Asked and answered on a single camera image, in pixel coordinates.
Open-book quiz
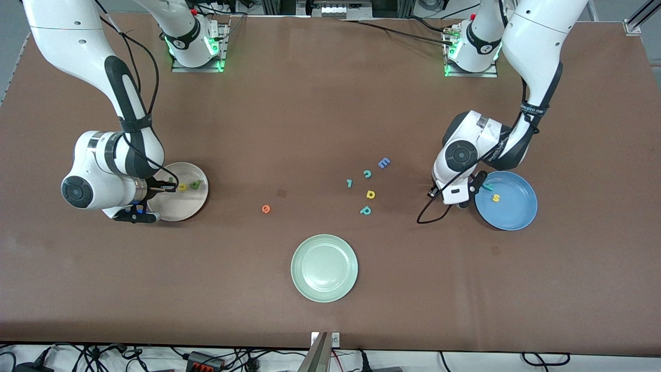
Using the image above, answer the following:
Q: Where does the black orange power strip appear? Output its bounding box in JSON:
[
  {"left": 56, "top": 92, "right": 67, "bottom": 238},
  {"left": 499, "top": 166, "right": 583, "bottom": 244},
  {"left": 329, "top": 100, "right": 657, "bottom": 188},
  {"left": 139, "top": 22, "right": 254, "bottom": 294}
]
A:
[{"left": 185, "top": 351, "right": 226, "bottom": 372}]

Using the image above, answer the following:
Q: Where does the black floor cable loop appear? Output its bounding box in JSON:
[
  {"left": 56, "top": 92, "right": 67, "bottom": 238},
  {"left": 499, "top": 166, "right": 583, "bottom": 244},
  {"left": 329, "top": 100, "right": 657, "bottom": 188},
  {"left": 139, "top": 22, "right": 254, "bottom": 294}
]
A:
[{"left": 521, "top": 352, "right": 572, "bottom": 367}]

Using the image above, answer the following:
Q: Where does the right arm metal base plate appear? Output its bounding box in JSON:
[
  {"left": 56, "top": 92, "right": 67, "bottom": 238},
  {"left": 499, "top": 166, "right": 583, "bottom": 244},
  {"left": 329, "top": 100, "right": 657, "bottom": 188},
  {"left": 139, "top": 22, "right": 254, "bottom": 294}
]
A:
[{"left": 171, "top": 23, "right": 228, "bottom": 73}]

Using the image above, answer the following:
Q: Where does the aluminium frame post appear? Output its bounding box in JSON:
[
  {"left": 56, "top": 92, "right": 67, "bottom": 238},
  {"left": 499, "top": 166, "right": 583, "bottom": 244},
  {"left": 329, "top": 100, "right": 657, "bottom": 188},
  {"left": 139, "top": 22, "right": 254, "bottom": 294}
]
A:
[{"left": 622, "top": 0, "right": 661, "bottom": 36}]

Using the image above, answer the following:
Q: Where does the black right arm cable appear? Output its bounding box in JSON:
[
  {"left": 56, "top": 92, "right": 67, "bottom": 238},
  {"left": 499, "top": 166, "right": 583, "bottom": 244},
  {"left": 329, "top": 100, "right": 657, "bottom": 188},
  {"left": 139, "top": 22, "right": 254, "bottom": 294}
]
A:
[{"left": 93, "top": 0, "right": 180, "bottom": 193}]

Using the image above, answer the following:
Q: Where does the grey connector device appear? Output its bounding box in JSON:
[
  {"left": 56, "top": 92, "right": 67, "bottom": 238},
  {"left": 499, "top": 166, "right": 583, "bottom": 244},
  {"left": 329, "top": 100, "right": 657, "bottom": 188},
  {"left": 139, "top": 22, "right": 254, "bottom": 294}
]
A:
[{"left": 297, "top": 0, "right": 373, "bottom": 20}]

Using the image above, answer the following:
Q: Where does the black table cable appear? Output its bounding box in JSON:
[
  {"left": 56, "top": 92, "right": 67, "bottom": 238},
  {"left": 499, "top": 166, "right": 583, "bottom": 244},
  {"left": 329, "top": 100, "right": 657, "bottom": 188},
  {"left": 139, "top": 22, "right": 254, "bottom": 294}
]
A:
[{"left": 338, "top": 18, "right": 455, "bottom": 46}]

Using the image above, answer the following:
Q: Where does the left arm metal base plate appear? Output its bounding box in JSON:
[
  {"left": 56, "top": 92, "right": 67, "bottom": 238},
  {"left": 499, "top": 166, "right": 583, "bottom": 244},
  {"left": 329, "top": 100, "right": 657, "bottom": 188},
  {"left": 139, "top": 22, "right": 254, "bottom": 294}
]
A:
[{"left": 443, "top": 31, "right": 499, "bottom": 78}]

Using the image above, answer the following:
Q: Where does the beige brown plate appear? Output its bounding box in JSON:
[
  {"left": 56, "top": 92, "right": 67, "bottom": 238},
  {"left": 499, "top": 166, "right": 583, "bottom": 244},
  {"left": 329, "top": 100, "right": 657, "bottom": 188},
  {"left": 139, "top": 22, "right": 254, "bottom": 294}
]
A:
[{"left": 147, "top": 162, "right": 209, "bottom": 222}]

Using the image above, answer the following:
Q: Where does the pale green plate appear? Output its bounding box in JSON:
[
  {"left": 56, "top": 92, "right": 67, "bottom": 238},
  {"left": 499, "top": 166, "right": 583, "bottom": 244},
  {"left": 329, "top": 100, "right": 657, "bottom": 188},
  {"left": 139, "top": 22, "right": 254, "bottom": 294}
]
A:
[{"left": 291, "top": 234, "right": 358, "bottom": 303}]

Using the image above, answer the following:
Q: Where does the blue plate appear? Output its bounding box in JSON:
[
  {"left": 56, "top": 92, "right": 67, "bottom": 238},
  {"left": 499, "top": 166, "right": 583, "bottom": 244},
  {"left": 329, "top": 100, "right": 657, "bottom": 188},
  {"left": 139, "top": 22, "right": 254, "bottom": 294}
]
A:
[{"left": 475, "top": 170, "right": 538, "bottom": 231}]

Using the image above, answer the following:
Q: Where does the grey camera stand pole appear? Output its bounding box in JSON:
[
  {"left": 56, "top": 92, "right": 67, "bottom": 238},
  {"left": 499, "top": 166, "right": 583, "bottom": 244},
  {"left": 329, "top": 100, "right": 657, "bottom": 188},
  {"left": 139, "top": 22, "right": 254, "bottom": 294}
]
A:
[{"left": 298, "top": 332, "right": 331, "bottom": 372}]

